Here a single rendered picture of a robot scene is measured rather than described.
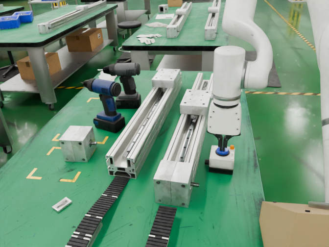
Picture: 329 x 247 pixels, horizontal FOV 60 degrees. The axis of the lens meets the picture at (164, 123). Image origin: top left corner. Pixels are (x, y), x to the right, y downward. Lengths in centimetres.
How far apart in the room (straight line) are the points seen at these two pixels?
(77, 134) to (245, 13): 68
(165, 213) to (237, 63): 45
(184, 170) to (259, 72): 34
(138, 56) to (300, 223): 227
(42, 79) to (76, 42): 156
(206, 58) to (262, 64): 176
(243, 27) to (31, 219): 81
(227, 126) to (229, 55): 23
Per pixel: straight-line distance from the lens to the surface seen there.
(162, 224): 78
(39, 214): 95
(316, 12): 87
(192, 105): 113
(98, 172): 103
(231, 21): 87
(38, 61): 320
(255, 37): 85
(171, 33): 270
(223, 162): 96
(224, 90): 82
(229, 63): 79
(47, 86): 327
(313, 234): 58
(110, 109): 120
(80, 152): 107
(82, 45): 466
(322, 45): 73
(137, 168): 96
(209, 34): 259
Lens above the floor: 141
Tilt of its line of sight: 30 degrees down
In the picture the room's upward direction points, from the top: 3 degrees counter-clockwise
